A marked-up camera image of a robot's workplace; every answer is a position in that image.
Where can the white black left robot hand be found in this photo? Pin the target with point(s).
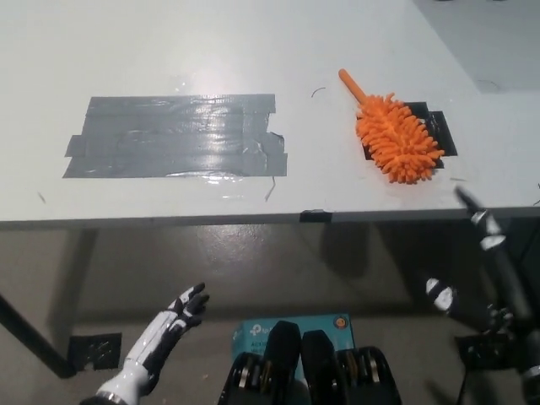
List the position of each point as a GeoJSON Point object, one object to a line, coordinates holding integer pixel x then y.
{"type": "Point", "coordinates": [160, 333]}

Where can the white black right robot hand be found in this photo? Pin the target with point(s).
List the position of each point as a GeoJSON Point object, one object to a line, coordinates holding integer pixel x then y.
{"type": "Point", "coordinates": [506, 274]}

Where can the orange microfiber duster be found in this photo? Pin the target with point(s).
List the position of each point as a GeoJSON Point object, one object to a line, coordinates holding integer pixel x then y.
{"type": "Point", "coordinates": [398, 139]}

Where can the black metal table leg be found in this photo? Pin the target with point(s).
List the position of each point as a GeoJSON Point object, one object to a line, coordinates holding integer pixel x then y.
{"type": "Point", "coordinates": [34, 337]}

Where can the black tape square patch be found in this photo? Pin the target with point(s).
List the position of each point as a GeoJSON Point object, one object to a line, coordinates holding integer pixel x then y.
{"type": "Point", "coordinates": [443, 131]}

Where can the teal cardboard router box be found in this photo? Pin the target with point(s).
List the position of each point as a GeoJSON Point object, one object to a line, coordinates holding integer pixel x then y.
{"type": "Point", "coordinates": [320, 327]}

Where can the grey duct tape patch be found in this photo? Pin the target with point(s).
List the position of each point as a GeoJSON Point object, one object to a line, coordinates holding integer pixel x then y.
{"type": "Point", "coordinates": [177, 135]}

